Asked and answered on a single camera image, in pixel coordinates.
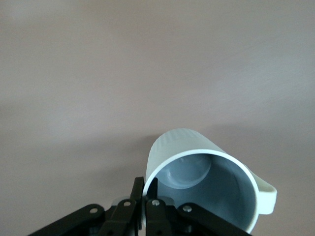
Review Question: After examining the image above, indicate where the grey ribbed mug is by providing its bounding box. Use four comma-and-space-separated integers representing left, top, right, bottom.
144, 127, 278, 235

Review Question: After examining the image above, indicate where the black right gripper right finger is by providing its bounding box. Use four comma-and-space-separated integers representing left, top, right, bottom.
144, 177, 253, 236

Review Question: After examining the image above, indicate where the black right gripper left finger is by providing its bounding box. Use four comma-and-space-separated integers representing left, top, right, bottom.
29, 176, 146, 236

